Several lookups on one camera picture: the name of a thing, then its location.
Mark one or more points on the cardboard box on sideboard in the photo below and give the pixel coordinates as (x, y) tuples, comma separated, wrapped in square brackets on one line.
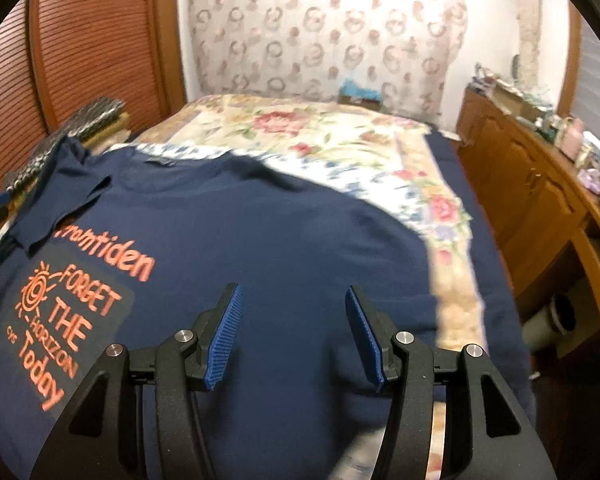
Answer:
[(509, 99)]

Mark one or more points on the circle-patterned sheer curtain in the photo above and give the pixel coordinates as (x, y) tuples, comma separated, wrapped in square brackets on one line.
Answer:
[(399, 49)]

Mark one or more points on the navy blue bed sheet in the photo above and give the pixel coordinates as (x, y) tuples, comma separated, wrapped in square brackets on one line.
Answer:
[(500, 317)]

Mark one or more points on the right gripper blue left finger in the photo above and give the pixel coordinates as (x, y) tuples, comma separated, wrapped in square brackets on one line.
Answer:
[(100, 432)]

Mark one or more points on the beige tied window curtain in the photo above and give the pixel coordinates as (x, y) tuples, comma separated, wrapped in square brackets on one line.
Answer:
[(530, 22)]

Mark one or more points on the blue floral white blanket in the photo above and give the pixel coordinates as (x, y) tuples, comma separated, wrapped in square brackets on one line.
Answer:
[(352, 178)]

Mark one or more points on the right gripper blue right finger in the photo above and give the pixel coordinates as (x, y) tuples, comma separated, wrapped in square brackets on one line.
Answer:
[(487, 434)]

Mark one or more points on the cardboard box with blue bag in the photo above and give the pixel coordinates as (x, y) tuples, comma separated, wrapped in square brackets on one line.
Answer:
[(350, 93)]

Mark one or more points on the brown louvered wardrobe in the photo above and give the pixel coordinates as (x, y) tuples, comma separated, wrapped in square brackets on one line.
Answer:
[(58, 55)]

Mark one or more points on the pink jug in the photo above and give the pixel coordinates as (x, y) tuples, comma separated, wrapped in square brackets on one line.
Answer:
[(572, 137)]

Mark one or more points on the grey window blind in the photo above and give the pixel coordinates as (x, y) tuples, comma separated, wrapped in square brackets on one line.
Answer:
[(586, 104)]

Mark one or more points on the navy blue printed t-shirt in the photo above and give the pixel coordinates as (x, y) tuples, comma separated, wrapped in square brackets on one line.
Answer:
[(132, 248)]

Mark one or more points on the yellow folded cloth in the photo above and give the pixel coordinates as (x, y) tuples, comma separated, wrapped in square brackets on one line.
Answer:
[(108, 132)]

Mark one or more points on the wooden sideboard cabinet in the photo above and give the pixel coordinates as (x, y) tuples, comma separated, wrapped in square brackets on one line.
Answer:
[(545, 224)]

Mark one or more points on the floral pink bed quilt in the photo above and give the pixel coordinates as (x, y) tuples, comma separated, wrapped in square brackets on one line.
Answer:
[(347, 132)]

